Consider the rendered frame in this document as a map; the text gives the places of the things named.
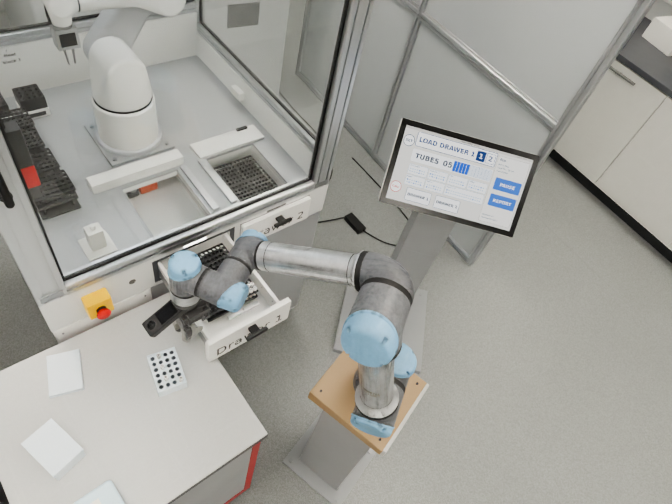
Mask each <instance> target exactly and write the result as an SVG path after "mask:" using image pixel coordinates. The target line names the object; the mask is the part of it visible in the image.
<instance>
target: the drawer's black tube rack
mask: <svg viewBox="0 0 672 504"><path fill-rule="evenodd" d="M220 245H223V243H220V244H218V245H215V246H213V247H211V248H209V249H206V250H204V251H202V252H199V253H197V255H198V257H199V258H200V261H201V263H202V265H204V266H206V267H208V268H210V269H213V270H215V271H217V269H218V268H219V266H220V265H221V263H222V262H223V260H224V259H225V258H226V256H227V255H228V254H226V253H229V251H228V250H227V248H226V247H225V246H224V245H223V247H220ZM216 247H219V249H217V248H216ZM212 249H216V250H212ZM223 249H226V250H225V251H224V250H223ZM209 250H211V252H209ZM205 252H208V253H207V254H205ZM201 254H204V255H203V256H202V255H201ZM257 297H258V295H257V294H256V295H255V296H253V295H252V298H249V297H248V300H245V303H247V302H249V301H251V300H253V299H255V298H257ZM245 303H244V304H245ZM228 312H230V311H227V310H225V309H224V310H222V311H220V312H218V313H216V314H214V315H212V316H210V318H208V319H207V321H208V322H211V321H213V320H215V319H217V318H219V317H220V316H222V315H224V314H226V313H228Z"/></svg>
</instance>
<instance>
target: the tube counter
mask: <svg viewBox="0 0 672 504"><path fill-rule="evenodd" d="M441 169H444V170H447V171H451V172H454V173H458V174H462V175H465V176H469V177H472V178H476V179H480V180H483V181H487V182H490V179H491V176H492V172H493V170H490V169H486V168H483V167H479V166H476V165H472V164H468V163H465V162H461V161H458V160H454V159H451V158H447V157H444V159H443V163H442V166H441Z"/></svg>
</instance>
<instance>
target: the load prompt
mask: <svg viewBox="0 0 672 504"><path fill-rule="evenodd" d="M415 146H418V147H422V148H425V149H429V150H432V151H436V152H440V153H443V154H447V155H450V156H454V157H458V158H461V159H465V160H468V161H472V162H476V163H479V164H483V165H486V166H490V167H493V168H494V166H495V163H496V160H497V157H498V154H499V153H495V152H491V151H488V150H484V149H481V148H477V147H473V146H470V145H466V144H463V143H459V142H456V141H452V140H448V139H445V138H441V137H438V136H434V135H431V134H427V133H423V132H420V131H419V132H418V136H417V139H416V142H415Z"/></svg>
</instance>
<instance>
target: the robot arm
mask: <svg viewBox="0 0 672 504"><path fill-rule="evenodd" d="M254 269H256V270H261V271H267V272H273V273H279V274H284V275H290V276H296V277H302V278H308V279H313V280H319V281H325V282H331V283H337V284H342V285H348V286H353V288H354V289H355V291H357V292H359V293H358V295H357V297H356V300H355V302H354V304H353V306H352V309H351V311H350V313H349V316H348V318H347V319H346V321H345V322H344V325H343V328H342V333H341V338H340V340H341V345H342V348H343V350H344V351H345V353H346V354H349V357H350V358H351V359H353V360H354V361H356V362H357V363H358V369H357V370H356V372H355V374H354V378H353V387H354V390H355V407H354V410H353V413H351V415H352V416H351V419H350V422H351V424H352V425H353V426H354V427H355V428H357V429H359V430H361V431H363V432H365V433H367V434H370V435H373V436H376V437H381V438H387V437H390V436H391V434H392V431H393V429H394V428H395V427H394V425H395V422H396V419H397V416H398V412H399V409H400V406H401V403H402V400H403V397H404V393H405V390H406V387H407V384H408V381H409V378H410V376H411V375H413V373H414V372H415V369H416V366H417V360H416V356H415V354H414V353H413V351H412V349H411V348H410V347H409V346H407V345H406V344H404V343H402V339H403V330H404V326H405V323H406V320H407V317H408V314H409V311H410V308H411V305H412V303H413V299H414V285H413V282H412V279H411V277H410V275H409V274H408V272H407V271H406V270H405V269H404V268H403V266H402V265H400V264H399V263H398V262H397V261H395V260H393V259H392V258H390V257H388V256H385V255H383V254H380V253H376V252H371V251H361V252H360V253H358V254H354V253H347V252H340V251H333V250H326V249H319V248H312V247H305V246H298V245H291V244H284V243H277V242H270V241H268V240H267V238H266V236H265V235H264V234H262V233H261V232H257V231H256V230H254V229H248V230H245V231H244V232H243V233H242V234H241V236H240V237H239V238H238V239H237V240H236V241H235V243H234V246H233V247H232V249H231V250H230V252H229V253H228V255H227V256H226V258H225V259H224V260H223V262H222V263H221V265H220V266H219V268H218V269H217V271H215V270H213V269H210V268H208V267H206V266H204V265H202V263H201V261H200V258H199V257H198V255H197V254H196V253H194V252H192V251H188V250H182V251H178V252H176V253H174V254H173V255H172V256H171V257H170V259H169V261H168V270H167V274H168V277H169V287H170V297H171V299H170V300H169V301H168V302H167V303H166V304H165V305H163V306H162V307H161V308H160V309H159V310H157V311H156V312H155V313H154V314H153V315H151V316H150V317H149V318H148V319H147V320H145V321H144V322H143V323H142V326H143V327H144V329H145V330H146V332H147V333H148V334H149V336H150V337H154V338H155V337H156V336H158V335H159V334H160V333H161V332H162V331H164V330H165V329H166V328H167V327H168V326H169V325H171V324H172V323H173V326H174V328H175V331H176V332H181V333H182V341H184V342H186V343H188V342H189V341H190V340H191V338H192V337H194V336H195V335H196V334H198V333H199V332H200V331H202V329H203V326H198V327H196V326H195V324H192V323H194V322H197V321H198V320H200V319H202V321H204V320H206V319H208V318H210V307H209V306H208V305H207V302H209V303H211V304H213V305H215V306H217V307H218V308H222V309H225V310H227V311H230V312H233V313H235V312H238V311H239V310H240V309H241V308H242V306H243V304H244V303H245V300H246V299H247V296H248V293H249V287H248V285H246V284H245V283H246V281H247V280H248V278H249V276H250V275H251V273H252V272H253V270H254ZM207 312H208V316H207ZM205 316H206V317H205Z"/></svg>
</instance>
